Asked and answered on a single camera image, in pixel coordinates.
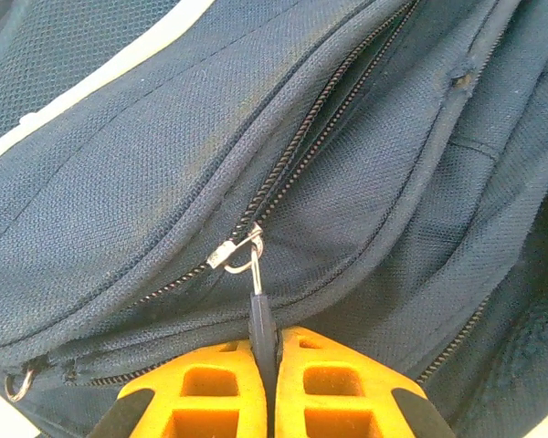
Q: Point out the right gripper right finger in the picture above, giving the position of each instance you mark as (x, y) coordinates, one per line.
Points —
(338, 401)

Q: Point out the navy blue backpack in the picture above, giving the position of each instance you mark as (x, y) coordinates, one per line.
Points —
(301, 159)

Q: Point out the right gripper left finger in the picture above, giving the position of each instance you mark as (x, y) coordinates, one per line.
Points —
(210, 401)

